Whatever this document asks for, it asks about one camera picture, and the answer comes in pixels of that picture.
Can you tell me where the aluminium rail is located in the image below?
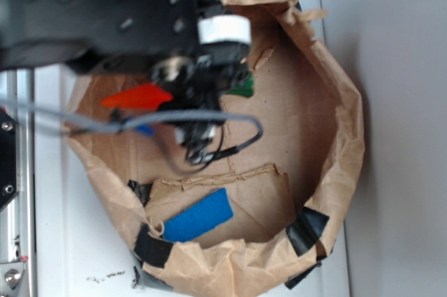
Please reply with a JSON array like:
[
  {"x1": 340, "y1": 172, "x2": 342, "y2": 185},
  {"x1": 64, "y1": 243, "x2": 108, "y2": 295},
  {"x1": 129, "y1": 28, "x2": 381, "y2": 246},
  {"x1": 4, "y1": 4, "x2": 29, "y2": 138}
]
[{"x1": 1, "y1": 69, "x2": 38, "y2": 296}]

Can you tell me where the grey braided cable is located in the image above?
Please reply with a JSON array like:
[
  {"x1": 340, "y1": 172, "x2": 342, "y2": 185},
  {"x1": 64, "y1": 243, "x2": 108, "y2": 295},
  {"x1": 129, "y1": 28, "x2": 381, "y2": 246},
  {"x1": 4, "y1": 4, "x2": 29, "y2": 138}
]
[{"x1": 0, "y1": 99, "x2": 265, "y2": 158}]

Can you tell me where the brown paper bag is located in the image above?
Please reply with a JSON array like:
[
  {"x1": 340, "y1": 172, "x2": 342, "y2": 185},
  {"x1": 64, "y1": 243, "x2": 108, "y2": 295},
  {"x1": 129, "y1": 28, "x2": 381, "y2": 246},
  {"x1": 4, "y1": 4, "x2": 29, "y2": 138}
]
[{"x1": 67, "y1": 0, "x2": 365, "y2": 296}]

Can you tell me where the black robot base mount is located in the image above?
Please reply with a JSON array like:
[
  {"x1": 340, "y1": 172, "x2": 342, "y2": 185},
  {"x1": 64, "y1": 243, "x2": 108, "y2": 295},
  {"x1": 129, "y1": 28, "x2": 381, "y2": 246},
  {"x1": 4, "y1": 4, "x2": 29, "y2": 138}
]
[{"x1": 0, "y1": 109, "x2": 17, "y2": 211}]

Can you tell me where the blue sponge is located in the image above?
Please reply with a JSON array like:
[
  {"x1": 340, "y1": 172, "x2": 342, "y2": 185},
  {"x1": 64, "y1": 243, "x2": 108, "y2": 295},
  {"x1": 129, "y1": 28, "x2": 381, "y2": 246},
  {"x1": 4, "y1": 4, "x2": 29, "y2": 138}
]
[{"x1": 163, "y1": 188, "x2": 233, "y2": 242}]

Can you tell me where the black tape strip left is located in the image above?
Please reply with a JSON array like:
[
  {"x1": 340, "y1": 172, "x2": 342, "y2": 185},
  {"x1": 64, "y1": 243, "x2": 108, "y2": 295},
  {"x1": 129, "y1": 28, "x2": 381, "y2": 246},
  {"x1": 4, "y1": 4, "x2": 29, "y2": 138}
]
[{"x1": 133, "y1": 224, "x2": 174, "y2": 268}]

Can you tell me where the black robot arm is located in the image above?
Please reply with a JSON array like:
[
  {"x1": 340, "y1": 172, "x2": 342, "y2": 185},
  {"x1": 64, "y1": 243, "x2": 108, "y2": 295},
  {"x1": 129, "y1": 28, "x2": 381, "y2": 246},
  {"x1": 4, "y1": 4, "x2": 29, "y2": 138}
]
[{"x1": 1, "y1": 0, "x2": 251, "y2": 165}]

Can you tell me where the black tape strip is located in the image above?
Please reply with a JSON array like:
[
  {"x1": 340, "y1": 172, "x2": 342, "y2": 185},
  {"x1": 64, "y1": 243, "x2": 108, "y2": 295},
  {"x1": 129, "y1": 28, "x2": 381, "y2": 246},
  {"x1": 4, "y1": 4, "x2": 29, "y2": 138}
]
[
  {"x1": 133, "y1": 224, "x2": 174, "y2": 268},
  {"x1": 286, "y1": 206, "x2": 330, "y2": 256}
]

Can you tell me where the orange plastic carrot green top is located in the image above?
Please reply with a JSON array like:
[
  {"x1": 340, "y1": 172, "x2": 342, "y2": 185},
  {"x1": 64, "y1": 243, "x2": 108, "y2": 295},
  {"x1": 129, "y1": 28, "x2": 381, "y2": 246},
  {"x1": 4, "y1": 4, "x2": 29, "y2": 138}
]
[{"x1": 100, "y1": 71, "x2": 254, "y2": 111}]

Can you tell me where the black gripper with wires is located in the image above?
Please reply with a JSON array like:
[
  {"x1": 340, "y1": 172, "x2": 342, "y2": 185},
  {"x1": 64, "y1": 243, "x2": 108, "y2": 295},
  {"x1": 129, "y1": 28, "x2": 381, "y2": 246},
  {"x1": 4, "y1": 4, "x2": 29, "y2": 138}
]
[{"x1": 149, "y1": 14, "x2": 251, "y2": 165}]

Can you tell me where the black tape strip right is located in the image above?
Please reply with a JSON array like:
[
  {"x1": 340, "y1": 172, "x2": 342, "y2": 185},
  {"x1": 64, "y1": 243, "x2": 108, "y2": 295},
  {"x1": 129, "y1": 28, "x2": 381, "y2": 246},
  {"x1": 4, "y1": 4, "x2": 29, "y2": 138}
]
[{"x1": 286, "y1": 206, "x2": 330, "y2": 256}]

